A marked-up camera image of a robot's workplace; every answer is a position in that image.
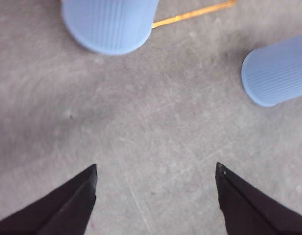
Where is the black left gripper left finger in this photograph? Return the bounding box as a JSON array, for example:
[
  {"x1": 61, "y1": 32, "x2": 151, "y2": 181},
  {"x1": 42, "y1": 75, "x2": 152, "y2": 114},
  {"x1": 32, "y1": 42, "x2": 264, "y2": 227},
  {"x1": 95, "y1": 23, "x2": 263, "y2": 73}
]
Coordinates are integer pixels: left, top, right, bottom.
[{"x1": 0, "y1": 164, "x2": 98, "y2": 235}]

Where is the blue ribbed cup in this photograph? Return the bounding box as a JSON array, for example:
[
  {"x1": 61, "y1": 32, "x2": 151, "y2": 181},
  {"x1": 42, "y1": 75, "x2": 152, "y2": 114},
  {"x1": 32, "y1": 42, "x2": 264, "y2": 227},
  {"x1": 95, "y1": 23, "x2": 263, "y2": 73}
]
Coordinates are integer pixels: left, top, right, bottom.
[
  {"x1": 62, "y1": 0, "x2": 159, "y2": 55},
  {"x1": 241, "y1": 35, "x2": 302, "y2": 107}
]

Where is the gold wire cup rack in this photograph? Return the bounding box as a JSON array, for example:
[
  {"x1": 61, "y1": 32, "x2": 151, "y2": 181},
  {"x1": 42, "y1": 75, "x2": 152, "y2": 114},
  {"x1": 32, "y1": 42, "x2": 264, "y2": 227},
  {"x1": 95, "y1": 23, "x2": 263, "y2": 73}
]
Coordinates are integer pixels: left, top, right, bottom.
[{"x1": 152, "y1": 0, "x2": 237, "y2": 28}]

